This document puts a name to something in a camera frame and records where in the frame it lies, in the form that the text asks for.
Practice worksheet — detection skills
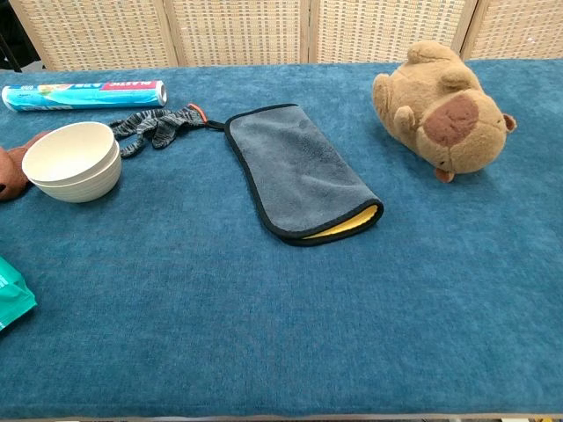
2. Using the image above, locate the brown capybara plush toy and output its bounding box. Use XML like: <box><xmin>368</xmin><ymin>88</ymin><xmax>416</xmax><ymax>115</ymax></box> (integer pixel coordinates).
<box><xmin>372</xmin><ymin>40</ymin><xmax>518</xmax><ymax>184</ymax></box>

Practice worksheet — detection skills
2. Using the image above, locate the grey striped knit glove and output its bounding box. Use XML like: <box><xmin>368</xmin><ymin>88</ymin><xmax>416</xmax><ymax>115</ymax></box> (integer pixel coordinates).
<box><xmin>108</xmin><ymin>103</ymin><xmax>208</xmax><ymax>159</ymax></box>

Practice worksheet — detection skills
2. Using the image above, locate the blue plastic wrap box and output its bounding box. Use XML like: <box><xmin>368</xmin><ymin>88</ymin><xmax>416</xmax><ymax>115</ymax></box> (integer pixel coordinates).
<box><xmin>1</xmin><ymin>79</ymin><xmax>169</xmax><ymax>113</ymax></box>

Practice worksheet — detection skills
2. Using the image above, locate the teal wet wipes pack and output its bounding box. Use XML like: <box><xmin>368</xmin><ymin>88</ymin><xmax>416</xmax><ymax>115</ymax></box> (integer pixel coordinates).
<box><xmin>0</xmin><ymin>256</ymin><xmax>38</xmax><ymax>333</ymax></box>

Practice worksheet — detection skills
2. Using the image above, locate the cream plastic bowl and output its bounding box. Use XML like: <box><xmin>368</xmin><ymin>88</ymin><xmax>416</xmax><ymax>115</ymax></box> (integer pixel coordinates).
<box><xmin>21</xmin><ymin>121</ymin><xmax>121</xmax><ymax>185</ymax></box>
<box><xmin>26</xmin><ymin>140</ymin><xmax>123</xmax><ymax>204</ymax></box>

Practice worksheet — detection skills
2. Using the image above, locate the wicker folding screen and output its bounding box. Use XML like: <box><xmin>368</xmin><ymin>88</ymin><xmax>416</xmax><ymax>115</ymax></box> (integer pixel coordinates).
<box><xmin>8</xmin><ymin>0</ymin><xmax>563</xmax><ymax>71</ymax></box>

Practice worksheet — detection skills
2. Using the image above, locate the blue fabric table cover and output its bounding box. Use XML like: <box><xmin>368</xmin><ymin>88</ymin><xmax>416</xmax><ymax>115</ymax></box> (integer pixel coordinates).
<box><xmin>0</xmin><ymin>59</ymin><xmax>563</xmax><ymax>418</ymax></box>

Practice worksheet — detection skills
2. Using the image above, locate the rust brown cloth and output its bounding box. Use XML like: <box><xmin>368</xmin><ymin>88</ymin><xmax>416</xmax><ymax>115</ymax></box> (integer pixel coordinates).
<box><xmin>0</xmin><ymin>130</ymin><xmax>49</xmax><ymax>202</ymax></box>

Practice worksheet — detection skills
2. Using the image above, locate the grey microfiber towel yellow inside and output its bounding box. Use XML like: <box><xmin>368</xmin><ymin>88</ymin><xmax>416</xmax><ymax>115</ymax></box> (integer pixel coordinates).
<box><xmin>223</xmin><ymin>103</ymin><xmax>384</xmax><ymax>247</ymax></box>

